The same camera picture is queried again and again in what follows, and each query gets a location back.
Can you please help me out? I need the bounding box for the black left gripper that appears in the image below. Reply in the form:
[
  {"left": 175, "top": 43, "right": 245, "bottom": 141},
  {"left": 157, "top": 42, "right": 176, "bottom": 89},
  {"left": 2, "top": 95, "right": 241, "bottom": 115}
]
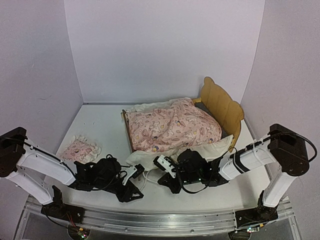
[{"left": 95, "top": 178, "right": 144, "bottom": 203}]

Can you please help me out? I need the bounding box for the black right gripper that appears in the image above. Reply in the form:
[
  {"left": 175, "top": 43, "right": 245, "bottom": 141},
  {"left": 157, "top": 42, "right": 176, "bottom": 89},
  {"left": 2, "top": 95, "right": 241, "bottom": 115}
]
[{"left": 158, "top": 165, "right": 203, "bottom": 195}]

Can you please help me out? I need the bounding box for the pink unicorn print blanket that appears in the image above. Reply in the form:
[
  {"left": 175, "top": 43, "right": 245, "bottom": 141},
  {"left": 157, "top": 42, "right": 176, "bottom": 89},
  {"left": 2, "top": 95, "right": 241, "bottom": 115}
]
[{"left": 124, "top": 97, "right": 235, "bottom": 193}]

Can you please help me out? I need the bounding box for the wooden pet bed frame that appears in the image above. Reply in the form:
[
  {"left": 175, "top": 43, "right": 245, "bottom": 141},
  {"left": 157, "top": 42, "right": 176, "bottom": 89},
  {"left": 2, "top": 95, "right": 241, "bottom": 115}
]
[{"left": 122, "top": 77, "right": 245, "bottom": 153}]

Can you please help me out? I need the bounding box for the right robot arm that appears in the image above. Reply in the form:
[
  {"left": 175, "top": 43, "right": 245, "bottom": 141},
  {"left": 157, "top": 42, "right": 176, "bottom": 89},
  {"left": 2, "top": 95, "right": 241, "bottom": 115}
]
[{"left": 153, "top": 123, "right": 318, "bottom": 222}]

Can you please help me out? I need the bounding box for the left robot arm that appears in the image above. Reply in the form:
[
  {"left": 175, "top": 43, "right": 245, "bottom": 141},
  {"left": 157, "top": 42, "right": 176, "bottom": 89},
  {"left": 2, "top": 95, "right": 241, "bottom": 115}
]
[{"left": 0, "top": 127, "right": 145, "bottom": 219}]

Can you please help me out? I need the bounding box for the pink ruffled unicorn pillow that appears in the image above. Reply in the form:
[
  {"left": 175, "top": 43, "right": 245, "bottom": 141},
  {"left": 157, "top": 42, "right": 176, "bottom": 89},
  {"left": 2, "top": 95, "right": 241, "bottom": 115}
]
[{"left": 57, "top": 135, "right": 102, "bottom": 164}]

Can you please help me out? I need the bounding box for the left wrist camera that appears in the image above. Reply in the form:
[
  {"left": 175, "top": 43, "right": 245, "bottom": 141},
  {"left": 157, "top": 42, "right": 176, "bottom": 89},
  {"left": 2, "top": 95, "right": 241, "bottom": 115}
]
[{"left": 94, "top": 154, "right": 145, "bottom": 186}]

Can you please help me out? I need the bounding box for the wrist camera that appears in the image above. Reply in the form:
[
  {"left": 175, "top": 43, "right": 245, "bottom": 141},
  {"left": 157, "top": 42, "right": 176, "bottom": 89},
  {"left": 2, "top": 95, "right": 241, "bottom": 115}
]
[
  {"left": 153, "top": 155, "right": 177, "bottom": 179},
  {"left": 94, "top": 154, "right": 145, "bottom": 186}
]

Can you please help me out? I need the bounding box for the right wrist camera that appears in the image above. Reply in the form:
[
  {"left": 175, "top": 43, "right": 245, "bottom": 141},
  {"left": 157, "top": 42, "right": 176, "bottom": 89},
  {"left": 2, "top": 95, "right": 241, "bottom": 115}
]
[{"left": 153, "top": 155, "right": 177, "bottom": 179}]

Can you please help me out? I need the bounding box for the aluminium front rail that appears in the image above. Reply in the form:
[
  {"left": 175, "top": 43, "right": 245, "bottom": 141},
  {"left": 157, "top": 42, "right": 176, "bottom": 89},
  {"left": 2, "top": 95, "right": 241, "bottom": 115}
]
[{"left": 13, "top": 197, "right": 302, "bottom": 240}]

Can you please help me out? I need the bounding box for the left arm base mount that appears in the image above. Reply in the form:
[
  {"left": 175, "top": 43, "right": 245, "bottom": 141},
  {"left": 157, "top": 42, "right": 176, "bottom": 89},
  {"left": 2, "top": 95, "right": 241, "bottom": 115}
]
[{"left": 41, "top": 203, "right": 85, "bottom": 224}]

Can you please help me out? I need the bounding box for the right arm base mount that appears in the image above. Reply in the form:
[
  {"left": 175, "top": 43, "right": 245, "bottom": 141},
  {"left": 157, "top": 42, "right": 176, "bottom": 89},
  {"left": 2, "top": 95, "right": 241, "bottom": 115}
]
[{"left": 235, "top": 207, "right": 278, "bottom": 230}]

